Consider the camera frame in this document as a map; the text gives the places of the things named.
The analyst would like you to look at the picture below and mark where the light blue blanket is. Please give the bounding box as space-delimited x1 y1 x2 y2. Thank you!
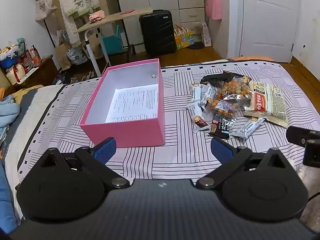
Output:
0 94 21 137

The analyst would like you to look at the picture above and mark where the large beige snack packet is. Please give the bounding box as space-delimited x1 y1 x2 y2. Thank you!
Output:
243 80 290 128

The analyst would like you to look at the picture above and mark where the black clothes rack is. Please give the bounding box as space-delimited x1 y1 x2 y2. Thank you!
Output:
34 0 66 48

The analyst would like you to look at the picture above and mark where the black suitcase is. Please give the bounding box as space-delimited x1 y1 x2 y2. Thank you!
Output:
139 9 177 57

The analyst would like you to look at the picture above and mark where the white blue printed bag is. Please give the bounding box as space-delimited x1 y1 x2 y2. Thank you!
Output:
66 46 88 66

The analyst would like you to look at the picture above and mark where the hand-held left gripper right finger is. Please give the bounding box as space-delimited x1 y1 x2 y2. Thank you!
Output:
196 137 288 189

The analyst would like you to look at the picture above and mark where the pink hanging bag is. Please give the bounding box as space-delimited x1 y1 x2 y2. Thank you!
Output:
205 0 223 20

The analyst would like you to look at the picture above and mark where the printed paper sheet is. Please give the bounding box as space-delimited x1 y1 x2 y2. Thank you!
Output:
105 84 159 124

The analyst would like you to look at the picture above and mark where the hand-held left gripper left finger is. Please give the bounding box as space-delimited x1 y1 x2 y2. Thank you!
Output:
40 137 130 189

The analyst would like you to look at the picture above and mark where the white fleece cloth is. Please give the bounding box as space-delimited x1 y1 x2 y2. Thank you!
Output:
297 164 320 222

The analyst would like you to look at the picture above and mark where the colourful gift bag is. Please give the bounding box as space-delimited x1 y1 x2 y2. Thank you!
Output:
173 24 195 51

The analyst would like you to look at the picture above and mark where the white plastic bag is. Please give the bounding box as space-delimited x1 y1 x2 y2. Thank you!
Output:
201 21 213 47

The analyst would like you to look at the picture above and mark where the red gift bag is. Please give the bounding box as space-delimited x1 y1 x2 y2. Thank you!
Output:
18 50 38 68

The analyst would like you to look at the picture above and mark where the black printed cracker packet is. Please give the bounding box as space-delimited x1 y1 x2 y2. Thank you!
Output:
208 113 237 140

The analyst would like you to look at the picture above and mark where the pile of shoes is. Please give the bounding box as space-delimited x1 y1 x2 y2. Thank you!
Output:
52 69 101 86

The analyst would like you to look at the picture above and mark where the black round floor item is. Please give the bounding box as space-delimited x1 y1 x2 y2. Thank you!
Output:
188 41 206 50

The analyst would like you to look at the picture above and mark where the printed brown paper bag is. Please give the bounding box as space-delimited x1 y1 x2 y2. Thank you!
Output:
88 32 104 60

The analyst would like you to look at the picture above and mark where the plain black snack packet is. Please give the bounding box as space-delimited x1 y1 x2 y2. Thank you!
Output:
200 70 252 85

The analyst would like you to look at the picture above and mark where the white knit cardigan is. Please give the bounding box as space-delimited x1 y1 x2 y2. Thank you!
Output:
56 0 102 48

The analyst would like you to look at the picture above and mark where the blue pillow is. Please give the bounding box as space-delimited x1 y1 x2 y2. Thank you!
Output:
0 159 18 234

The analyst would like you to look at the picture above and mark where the blue bouquet bag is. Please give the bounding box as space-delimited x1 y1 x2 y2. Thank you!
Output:
0 38 27 72

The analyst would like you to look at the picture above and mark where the clear bag of orange snacks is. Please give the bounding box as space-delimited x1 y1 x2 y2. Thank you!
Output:
204 77 253 118

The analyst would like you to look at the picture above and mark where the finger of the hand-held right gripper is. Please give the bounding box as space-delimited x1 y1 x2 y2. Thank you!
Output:
286 126 311 144

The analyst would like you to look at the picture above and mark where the striped bed sheet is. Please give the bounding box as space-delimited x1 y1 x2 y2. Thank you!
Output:
14 59 320 220

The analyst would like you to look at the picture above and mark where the pink cardboard box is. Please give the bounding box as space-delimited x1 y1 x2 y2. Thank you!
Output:
79 58 166 148

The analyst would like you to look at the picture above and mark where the white bag with red ribbon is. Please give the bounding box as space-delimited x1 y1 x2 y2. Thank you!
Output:
5 63 28 86

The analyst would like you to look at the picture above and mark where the teal bag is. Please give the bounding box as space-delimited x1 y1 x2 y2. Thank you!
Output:
101 25 126 55

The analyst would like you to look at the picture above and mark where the orange bottle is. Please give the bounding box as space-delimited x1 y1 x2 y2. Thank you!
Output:
28 47 42 65

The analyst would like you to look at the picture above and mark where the wooden side table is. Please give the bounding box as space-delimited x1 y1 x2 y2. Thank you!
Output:
76 7 153 77

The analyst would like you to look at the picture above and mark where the pink tissue box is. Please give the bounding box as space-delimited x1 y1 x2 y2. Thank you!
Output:
88 9 106 21

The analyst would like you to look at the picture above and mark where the canvas tote bag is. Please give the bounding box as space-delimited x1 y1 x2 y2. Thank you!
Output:
34 0 58 22

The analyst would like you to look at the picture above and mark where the yellow cloth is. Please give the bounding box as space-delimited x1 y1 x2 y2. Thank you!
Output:
11 84 45 103

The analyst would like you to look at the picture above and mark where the orange cloth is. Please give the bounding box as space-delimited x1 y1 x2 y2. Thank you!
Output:
228 54 276 62

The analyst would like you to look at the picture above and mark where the white door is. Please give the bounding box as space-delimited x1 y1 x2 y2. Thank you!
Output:
226 0 302 63

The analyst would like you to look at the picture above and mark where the wooden nightstand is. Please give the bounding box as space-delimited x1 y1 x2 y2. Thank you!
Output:
0 54 60 92

